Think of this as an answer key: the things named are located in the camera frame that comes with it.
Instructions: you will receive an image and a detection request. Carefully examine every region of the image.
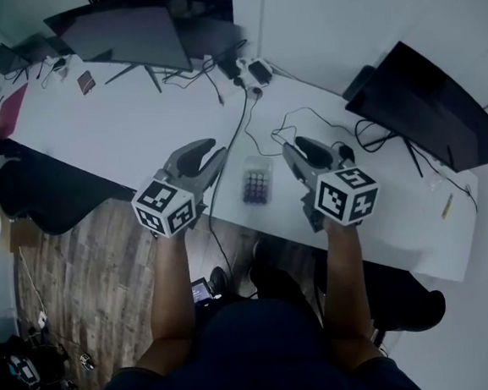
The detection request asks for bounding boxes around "dark red folder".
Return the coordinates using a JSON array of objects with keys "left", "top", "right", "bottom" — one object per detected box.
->
[{"left": 0, "top": 82, "right": 35, "bottom": 140}]

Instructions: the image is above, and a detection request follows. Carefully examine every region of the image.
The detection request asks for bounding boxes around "thin black cable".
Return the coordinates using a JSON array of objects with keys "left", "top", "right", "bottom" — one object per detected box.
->
[{"left": 242, "top": 91, "right": 354, "bottom": 161}]

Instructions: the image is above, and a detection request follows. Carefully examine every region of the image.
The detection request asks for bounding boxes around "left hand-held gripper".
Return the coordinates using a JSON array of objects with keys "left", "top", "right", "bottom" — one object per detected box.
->
[{"left": 126, "top": 136, "right": 235, "bottom": 242}]

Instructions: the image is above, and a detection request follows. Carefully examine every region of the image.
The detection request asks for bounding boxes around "black computer mouse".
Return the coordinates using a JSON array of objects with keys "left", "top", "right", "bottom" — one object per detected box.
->
[{"left": 335, "top": 140, "right": 356, "bottom": 162}]

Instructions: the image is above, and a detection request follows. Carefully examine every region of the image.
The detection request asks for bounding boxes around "white charger with cable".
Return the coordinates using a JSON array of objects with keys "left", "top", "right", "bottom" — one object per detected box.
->
[{"left": 18, "top": 245, "right": 51, "bottom": 333}]

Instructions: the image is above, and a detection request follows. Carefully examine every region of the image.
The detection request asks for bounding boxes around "person's dark shirt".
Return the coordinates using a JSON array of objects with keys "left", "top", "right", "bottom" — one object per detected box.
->
[{"left": 73, "top": 284, "right": 428, "bottom": 390}]

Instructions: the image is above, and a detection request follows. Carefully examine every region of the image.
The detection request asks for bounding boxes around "yellow pen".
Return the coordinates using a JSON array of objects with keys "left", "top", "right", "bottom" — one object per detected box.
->
[{"left": 438, "top": 192, "right": 458, "bottom": 221}]

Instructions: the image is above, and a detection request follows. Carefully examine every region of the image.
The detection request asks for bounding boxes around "person's right forearm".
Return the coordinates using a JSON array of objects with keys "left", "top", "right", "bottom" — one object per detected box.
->
[{"left": 314, "top": 217, "right": 386, "bottom": 375}]

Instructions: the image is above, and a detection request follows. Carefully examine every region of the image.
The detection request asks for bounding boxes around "black monitor with thin stand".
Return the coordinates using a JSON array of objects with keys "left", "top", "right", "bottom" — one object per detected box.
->
[{"left": 338, "top": 33, "right": 488, "bottom": 184}]

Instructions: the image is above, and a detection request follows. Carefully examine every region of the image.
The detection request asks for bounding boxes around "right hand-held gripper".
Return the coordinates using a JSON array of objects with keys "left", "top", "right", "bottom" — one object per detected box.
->
[{"left": 281, "top": 129, "right": 383, "bottom": 235}]

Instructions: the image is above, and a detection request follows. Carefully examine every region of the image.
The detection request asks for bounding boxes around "white power strip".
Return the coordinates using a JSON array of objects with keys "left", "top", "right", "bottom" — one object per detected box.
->
[{"left": 234, "top": 55, "right": 278, "bottom": 91}]

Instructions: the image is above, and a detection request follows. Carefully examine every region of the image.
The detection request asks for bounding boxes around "black monitor cable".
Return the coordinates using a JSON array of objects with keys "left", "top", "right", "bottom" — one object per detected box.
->
[{"left": 353, "top": 115, "right": 407, "bottom": 155}]

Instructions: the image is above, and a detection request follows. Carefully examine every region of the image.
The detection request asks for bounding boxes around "black laptop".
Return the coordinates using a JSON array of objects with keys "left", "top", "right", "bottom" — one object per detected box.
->
[{"left": 0, "top": 40, "right": 33, "bottom": 77}]

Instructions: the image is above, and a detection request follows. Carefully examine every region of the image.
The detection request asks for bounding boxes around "black power adapter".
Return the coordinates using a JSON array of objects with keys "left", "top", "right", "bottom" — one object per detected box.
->
[{"left": 248, "top": 59, "right": 274, "bottom": 85}]

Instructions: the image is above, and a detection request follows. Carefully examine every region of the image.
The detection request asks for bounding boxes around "thick black cable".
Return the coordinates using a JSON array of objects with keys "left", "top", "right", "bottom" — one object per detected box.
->
[{"left": 196, "top": 77, "right": 265, "bottom": 278}]

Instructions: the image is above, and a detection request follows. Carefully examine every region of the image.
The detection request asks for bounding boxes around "person's dark trouser leg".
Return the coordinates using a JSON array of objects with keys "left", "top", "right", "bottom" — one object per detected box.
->
[{"left": 245, "top": 233, "right": 318, "bottom": 313}]

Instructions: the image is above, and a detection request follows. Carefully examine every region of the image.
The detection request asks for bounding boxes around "black office chair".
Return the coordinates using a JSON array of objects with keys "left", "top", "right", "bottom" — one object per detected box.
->
[{"left": 0, "top": 148, "right": 140, "bottom": 242}]

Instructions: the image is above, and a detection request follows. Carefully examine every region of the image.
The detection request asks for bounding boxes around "person's left forearm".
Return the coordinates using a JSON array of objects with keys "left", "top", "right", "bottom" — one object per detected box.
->
[{"left": 123, "top": 227, "right": 203, "bottom": 378}]

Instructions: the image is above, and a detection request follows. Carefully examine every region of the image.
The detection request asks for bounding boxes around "person's dark shoe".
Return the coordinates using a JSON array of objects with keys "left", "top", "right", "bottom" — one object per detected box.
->
[{"left": 207, "top": 266, "right": 231, "bottom": 298}]

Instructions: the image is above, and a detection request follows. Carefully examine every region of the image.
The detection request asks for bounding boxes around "large curved black monitor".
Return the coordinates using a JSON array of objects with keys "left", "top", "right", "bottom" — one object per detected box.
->
[{"left": 41, "top": 0, "right": 196, "bottom": 104}]

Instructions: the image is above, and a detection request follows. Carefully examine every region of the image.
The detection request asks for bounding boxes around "cardboard box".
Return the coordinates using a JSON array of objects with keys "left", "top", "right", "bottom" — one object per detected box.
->
[{"left": 0, "top": 198, "right": 38, "bottom": 255}]

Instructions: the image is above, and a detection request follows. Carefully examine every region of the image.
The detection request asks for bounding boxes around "black power brick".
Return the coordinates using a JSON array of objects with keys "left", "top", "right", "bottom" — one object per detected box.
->
[{"left": 216, "top": 55, "right": 241, "bottom": 82}]

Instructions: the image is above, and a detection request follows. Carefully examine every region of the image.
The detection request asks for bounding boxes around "small device with lit screen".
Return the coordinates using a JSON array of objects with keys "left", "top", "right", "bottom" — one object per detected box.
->
[{"left": 189, "top": 277, "right": 222, "bottom": 309}]

